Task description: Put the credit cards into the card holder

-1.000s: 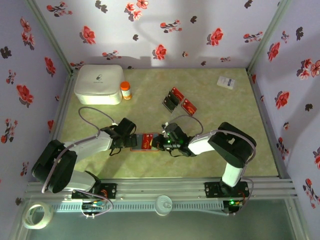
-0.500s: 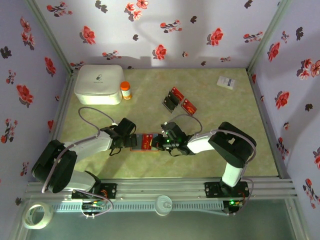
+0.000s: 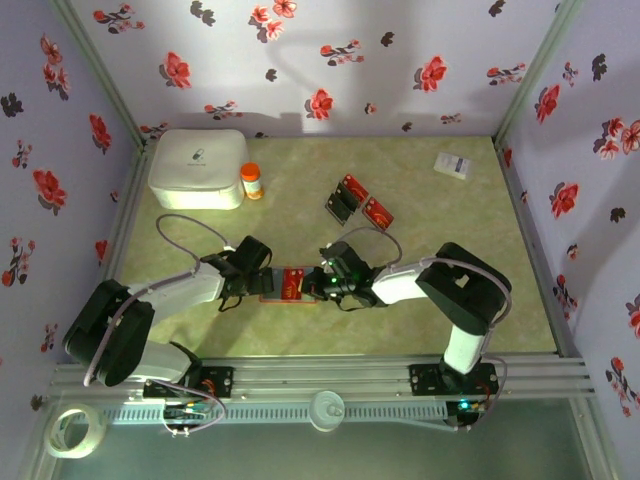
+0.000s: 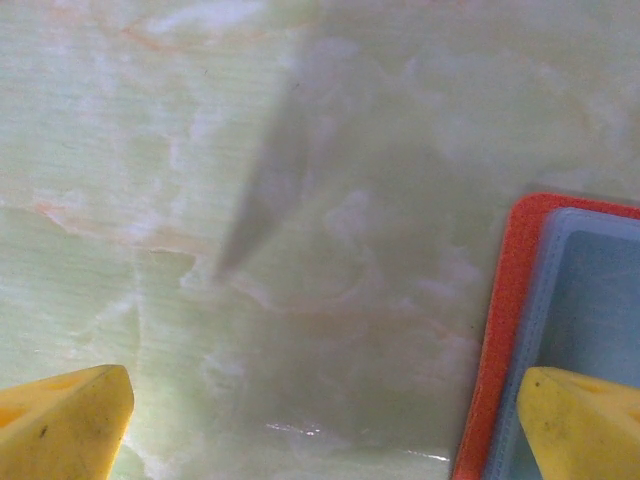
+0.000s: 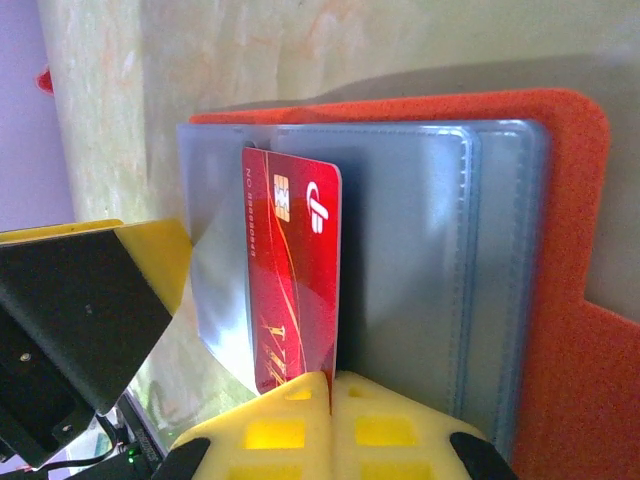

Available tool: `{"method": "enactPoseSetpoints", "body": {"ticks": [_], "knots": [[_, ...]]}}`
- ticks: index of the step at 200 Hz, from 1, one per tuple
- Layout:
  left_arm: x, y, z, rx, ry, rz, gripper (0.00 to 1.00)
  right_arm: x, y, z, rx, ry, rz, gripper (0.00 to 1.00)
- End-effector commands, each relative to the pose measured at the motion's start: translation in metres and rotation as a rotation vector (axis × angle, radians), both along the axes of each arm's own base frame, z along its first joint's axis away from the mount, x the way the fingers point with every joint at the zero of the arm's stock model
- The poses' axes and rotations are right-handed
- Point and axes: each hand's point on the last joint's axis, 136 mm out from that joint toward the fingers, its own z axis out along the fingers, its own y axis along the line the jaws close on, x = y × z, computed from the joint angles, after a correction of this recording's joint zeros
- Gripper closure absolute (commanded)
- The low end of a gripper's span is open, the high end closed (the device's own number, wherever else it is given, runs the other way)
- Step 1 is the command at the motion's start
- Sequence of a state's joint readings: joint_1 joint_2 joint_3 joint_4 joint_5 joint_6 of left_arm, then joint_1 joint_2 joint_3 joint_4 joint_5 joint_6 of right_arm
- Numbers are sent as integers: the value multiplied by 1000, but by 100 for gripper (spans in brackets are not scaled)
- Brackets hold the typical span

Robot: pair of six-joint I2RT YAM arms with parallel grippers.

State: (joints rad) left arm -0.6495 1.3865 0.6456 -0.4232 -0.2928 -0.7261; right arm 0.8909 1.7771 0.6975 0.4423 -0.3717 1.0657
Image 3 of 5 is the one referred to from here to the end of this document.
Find clear tape roll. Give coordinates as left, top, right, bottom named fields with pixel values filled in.
left=43, top=403, right=108, bottom=460

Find red and black packets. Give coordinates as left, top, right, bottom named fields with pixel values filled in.
left=323, top=172, right=399, bottom=233

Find small white box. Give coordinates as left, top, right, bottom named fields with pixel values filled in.
left=432, top=151, right=475, bottom=182

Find aluminium front rail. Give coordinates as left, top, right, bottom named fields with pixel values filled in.
left=49, top=355, right=596, bottom=402

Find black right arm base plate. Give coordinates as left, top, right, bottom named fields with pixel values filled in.
left=408, top=363, right=501, bottom=398

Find grey slotted cable duct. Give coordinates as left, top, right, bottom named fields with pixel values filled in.
left=102, top=402, right=449, bottom=427

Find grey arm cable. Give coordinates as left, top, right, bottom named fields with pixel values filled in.
left=82, top=213, right=237, bottom=437
left=339, top=225, right=514, bottom=434

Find grey right arm cable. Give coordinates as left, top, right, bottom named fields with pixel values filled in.
left=339, top=225, right=514, bottom=434

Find orange pill bottle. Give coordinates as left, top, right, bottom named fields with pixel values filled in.
left=240, top=162, right=266, bottom=201

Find orange card holder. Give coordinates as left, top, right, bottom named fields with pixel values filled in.
left=258, top=265, right=320, bottom=306

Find small controller circuit board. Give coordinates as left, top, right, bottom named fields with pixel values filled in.
left=163, top=402, right=210, bottom=422
left=447, top=397, right=487, bottom=432

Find white medicine case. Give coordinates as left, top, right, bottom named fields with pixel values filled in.
left=148, top=128, right=249, bottom=211

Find grey left arm cable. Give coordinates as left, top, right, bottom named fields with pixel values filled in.
left=82, top=213, right=237, bottom=437

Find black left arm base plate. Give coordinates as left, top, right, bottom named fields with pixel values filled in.
left=142, top=365, right=235, bottom=400

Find red VIP card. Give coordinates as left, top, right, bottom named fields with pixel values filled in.
left=281, top=267, right=308, bottom=303
left=362, top=196, right=398, bottom=232
left=341, top=172, right=372, bottom=199

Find black VIP card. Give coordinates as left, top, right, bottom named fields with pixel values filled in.
left=324, top=196, right=353, bottom=227
left=333, top=183, right=361, bottom=212

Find aluminium corner post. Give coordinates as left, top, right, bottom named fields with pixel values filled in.
left=47, top=0, right=147, bottom=147
left=493, top=0, right=587, bottom=145

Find aluminium side rail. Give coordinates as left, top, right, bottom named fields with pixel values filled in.
left=77, top=142, right=152, bottom=362
left=493, top=137, right=584, bottom=359

